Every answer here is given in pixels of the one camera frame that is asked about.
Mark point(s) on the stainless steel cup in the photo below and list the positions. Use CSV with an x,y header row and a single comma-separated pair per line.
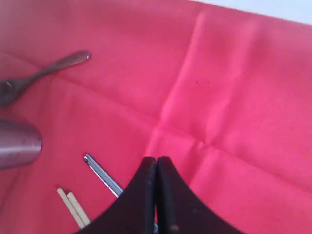
x,y
20,144

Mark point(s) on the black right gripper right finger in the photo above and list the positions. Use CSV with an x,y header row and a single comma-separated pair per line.
x,y
179,210

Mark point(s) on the dark brown spoon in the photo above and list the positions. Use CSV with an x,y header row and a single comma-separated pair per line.
x,y
11,89

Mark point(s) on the red tablecloth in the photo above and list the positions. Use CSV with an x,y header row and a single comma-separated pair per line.
x,y
227,95

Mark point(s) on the wooden chopstick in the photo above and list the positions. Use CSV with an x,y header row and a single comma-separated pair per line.
x,y
80,211
70,207

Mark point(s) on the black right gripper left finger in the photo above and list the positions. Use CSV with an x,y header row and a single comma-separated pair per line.
x,y
134,211

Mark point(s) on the upper wooden chopstick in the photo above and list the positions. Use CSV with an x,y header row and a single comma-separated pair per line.
x,y
80,211

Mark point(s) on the lower wooden chopstick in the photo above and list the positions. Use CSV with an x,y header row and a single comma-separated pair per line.
x,y
70,207

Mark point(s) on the metal table knife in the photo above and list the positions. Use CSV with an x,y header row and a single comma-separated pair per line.
x,y
108,181

